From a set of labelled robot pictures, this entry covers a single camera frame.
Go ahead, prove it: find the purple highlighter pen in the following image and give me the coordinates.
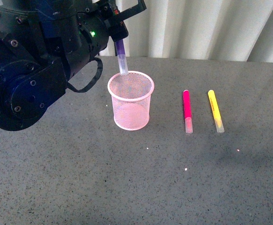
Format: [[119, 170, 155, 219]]
[[115, 39, 128, 75]]

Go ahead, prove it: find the pink highlighter pen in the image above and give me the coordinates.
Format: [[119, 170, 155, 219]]
[[183, 90, 193, 134]]

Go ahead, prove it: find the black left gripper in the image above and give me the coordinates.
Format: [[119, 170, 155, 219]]
[[77, 0, 147, 62]]

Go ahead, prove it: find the pink mesh cup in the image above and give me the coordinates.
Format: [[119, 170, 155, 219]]
[[107, 71, 155, 131]]

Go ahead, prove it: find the yellow highlighter pen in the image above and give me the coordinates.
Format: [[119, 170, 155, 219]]
[[207, 90, 225, 133]]

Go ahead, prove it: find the grey pleated curtain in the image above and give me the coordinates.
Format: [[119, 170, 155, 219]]
[[98, 0, 273, 63]]

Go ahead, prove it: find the black cable loop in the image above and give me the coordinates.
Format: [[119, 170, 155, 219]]
[[66, 57, 103, 93]]

